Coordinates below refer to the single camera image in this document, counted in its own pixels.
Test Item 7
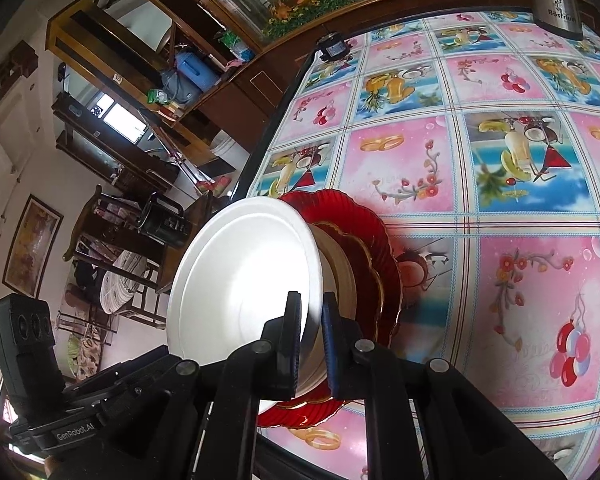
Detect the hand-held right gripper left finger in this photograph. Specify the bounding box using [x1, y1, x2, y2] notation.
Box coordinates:
[130, 291, 302, 480]

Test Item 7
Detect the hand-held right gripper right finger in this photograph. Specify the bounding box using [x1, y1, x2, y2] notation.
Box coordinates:
[321, 294, 566, 480]

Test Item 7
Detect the white foam bowl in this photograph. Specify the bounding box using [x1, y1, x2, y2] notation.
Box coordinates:
[169, 197, 331, 413]

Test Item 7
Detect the red scalloped plate with sticker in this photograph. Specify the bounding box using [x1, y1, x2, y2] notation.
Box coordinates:
[312, 219, 387, 343]

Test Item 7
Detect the striped seat cushion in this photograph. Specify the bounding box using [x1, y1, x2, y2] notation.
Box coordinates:
[101, 250, 154, 314]

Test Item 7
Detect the wooden chair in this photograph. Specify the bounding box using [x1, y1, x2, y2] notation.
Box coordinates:
[62, 185, 217, 332]

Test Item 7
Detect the black kettle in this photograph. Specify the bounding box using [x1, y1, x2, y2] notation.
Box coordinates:
[138, 192, 188, 249]

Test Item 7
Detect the white plastic bucket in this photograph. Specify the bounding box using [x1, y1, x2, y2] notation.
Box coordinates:
[211, 130, 245, 162]

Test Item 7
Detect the low wooden cabinet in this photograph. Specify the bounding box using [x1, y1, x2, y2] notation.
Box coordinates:
[172, 10, 326, 166]

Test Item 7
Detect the blue thermos flask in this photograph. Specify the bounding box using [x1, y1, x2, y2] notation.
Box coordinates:
[174, 50, 220, 94]

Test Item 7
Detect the small black jar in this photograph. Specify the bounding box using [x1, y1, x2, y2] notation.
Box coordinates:
[319, 34, 352, 62]

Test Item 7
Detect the green packet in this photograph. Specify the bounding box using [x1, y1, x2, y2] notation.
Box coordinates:
[221, 31, 254, 61]

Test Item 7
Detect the stainless steel thermos jug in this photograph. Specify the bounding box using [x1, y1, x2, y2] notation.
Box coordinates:
[519, 0, 584, 42]

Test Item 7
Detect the framed wall picture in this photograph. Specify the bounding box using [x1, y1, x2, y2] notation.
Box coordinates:
[2, 195, 65, 299]

